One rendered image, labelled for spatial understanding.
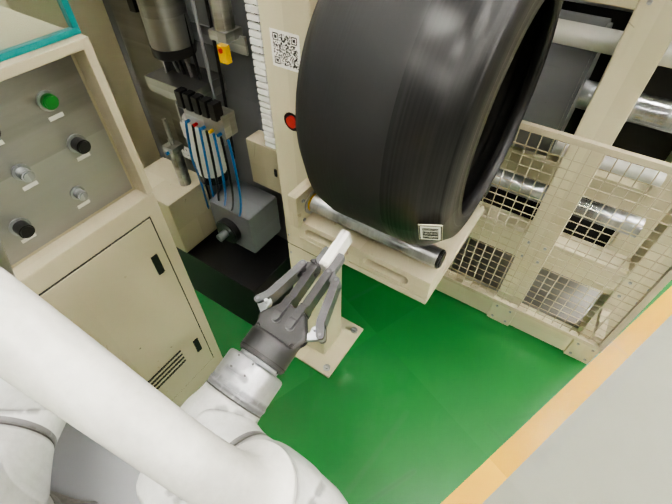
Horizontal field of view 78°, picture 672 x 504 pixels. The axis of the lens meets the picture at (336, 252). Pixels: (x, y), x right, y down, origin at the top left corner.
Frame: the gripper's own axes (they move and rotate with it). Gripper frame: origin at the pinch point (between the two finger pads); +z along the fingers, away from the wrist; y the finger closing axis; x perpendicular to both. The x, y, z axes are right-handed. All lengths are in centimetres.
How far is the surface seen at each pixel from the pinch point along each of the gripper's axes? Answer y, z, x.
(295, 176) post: 32.7, 24.3, 25.3
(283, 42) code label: 32.6, 32.9, -7.0
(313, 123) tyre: 10.8, 13.2, -11.2
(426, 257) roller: -8.2, 17.2, 22.6
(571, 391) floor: -63, 41, 123
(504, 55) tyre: -12.0, 27.8, -19.2
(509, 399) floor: -44, 25, 119
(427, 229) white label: -10.0, 12.2, 3.1
